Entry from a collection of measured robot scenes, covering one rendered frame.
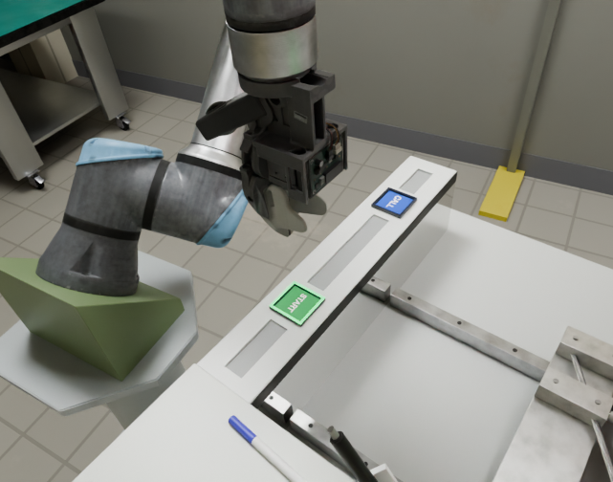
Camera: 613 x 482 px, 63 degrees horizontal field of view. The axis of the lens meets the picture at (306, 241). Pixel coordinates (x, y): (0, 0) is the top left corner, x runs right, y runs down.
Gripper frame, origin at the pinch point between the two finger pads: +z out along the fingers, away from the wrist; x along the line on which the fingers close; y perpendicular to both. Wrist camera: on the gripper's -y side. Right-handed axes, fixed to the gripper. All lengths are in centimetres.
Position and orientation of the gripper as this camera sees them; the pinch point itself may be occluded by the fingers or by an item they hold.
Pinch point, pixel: (282, 224)
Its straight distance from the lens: 59.1
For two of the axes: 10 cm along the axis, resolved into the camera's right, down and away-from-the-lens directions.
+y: 7.9, 3.8, -4.8
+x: 6.1, -5.8, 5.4
